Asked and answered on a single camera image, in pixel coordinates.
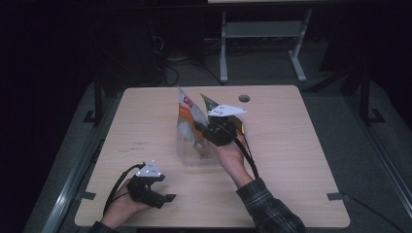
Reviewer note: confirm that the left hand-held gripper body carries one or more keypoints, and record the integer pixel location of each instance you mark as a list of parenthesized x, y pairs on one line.
[(144, 191)]

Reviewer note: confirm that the white orange packet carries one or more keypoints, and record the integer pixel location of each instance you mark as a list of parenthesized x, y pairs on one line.
[(189, 119)]

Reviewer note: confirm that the grey table bracket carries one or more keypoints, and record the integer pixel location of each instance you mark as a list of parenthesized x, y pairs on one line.
[(336, 196), (86, 195)]

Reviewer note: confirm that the person's right hand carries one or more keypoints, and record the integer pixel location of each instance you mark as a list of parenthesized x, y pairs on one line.
[(233, 160)]

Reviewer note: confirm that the clear plastic container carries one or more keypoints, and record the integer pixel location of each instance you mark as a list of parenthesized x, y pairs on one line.
[(197, 153)]

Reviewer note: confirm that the person's left hand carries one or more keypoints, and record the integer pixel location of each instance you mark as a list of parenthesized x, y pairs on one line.
[(121, 207)]

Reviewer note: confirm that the black metal stand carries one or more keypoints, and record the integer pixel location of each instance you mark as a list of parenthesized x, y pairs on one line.
[(366, 100), (97, 103)]

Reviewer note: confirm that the white metal stand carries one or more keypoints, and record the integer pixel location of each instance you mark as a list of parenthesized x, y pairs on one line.
[(262, 30)]

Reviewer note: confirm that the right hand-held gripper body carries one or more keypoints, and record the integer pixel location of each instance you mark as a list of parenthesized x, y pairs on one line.
[(222, 131)]

